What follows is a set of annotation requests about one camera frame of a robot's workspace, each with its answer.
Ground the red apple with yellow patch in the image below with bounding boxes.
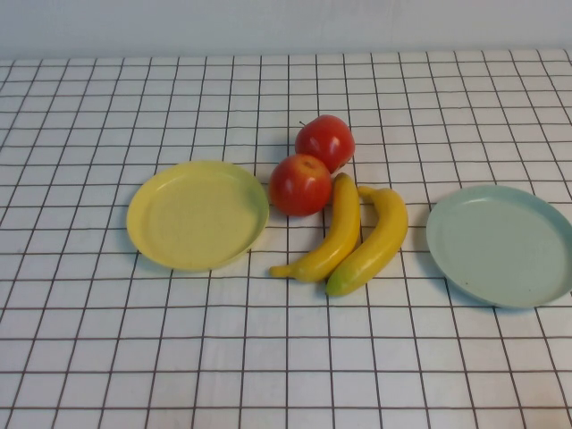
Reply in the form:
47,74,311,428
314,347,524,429
268,153,334,218

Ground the yellow plastic banana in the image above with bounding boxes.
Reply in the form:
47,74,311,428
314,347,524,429
269,172,362,283

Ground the yellow banana with green tip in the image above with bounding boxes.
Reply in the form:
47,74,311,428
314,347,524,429
324,185,409,298

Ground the yellow round plate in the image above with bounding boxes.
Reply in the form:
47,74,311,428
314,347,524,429
126,159,271,273

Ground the light blue round plate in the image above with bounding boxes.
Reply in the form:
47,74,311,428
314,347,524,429
425,184,572,309

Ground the white grid tablecloth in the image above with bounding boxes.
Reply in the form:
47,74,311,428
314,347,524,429
0,46,572,429

